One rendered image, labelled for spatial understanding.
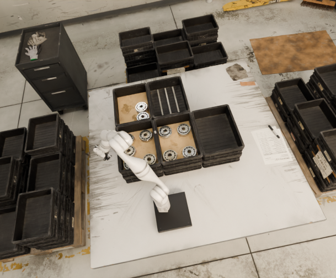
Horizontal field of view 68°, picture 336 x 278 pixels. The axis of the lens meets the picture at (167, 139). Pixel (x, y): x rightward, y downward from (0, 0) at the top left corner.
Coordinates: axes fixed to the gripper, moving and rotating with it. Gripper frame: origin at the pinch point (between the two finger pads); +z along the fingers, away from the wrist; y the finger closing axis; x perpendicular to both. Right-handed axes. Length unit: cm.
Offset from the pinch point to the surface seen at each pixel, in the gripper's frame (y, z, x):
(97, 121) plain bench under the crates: 29, 26, -38
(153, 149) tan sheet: -27.2, -9.7, -25.6
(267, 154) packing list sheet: -100, -38, -67
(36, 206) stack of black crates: 24, 69, 40
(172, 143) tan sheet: -37, -17, -36
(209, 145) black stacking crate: -60, -29, -46
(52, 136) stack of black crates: 63, 70, -18
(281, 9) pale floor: -52, -22, -378
